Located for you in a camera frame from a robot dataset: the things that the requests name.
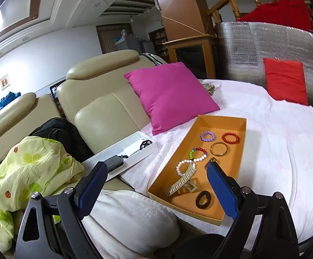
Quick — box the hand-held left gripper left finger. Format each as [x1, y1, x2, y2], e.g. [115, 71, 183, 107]
[16, 161, 108, 259]

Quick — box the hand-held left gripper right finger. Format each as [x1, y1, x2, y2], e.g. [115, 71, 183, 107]
[206, 163, 300, 259]

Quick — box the orange cardboard tray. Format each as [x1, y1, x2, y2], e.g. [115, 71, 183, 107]
[147, 115, 247, 226]

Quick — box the black hair tie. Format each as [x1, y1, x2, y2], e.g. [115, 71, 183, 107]
[195, 191, 215, 209]

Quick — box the beige hair claw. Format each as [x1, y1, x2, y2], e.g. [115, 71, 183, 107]
[165, 157, 218, 197]

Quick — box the multicolour bead bracelet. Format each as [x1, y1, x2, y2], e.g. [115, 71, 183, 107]
[189, 147, 209, 163]

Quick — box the purple bead bracelet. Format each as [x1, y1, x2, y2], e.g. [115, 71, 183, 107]
[200, 131, 216, 142]

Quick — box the gold bangle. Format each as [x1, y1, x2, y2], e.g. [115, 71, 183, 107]
[210, 142, 229, 157]

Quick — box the white cushion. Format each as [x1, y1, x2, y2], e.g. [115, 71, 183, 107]
[82, 189, 181, 258]

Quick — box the white tray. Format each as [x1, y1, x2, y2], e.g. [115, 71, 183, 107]
[81, 131, 159, 181]

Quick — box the white bed sheet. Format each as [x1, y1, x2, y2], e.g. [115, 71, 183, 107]
[119, 78, 313, 251]

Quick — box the black jacket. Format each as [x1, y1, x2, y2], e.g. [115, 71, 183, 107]
[28, 117, 92, 162]

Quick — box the green printed blanket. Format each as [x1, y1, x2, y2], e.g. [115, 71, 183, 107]
[0, 136, 85, 253]

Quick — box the beige leather sofa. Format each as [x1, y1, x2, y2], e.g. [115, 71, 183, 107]
[0, 49, 173, 195]

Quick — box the small red pillow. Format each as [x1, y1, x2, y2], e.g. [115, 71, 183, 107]
[263, 57, 308, 106]

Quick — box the patterned folded cloth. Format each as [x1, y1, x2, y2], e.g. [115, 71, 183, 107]
[202, 82, 216, 95]

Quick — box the pink pillow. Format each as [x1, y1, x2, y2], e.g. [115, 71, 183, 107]
[123, 62, 221, 136]

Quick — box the blue jacket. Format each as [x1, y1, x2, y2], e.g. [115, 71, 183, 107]
[0, 92, 21, 123]

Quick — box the silver foil mat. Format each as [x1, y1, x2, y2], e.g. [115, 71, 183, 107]
[217, 22, 313, 107]

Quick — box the striped cloth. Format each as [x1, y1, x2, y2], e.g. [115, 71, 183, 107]
[142, 52, 168, 66]

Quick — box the brown door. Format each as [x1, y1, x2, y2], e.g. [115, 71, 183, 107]
[96, 23, 132, 54]

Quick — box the wooden glass-door cabinet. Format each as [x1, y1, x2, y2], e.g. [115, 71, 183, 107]
[163, 34, 219, 80]

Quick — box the large red cushion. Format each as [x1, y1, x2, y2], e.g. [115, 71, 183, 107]
[236, 0, 313, 31]

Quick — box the wooden chair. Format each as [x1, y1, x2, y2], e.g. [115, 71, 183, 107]
[208, 0, 313, 37]

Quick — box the tall wooden wardrobe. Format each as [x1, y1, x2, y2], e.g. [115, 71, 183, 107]
[148, 0, 216, 42]

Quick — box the white bead bracelet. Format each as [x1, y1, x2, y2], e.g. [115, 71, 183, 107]
[176, 160, 197, 177]

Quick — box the red bead bracelet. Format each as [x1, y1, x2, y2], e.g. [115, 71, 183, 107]
[222, 132, 240, 144]

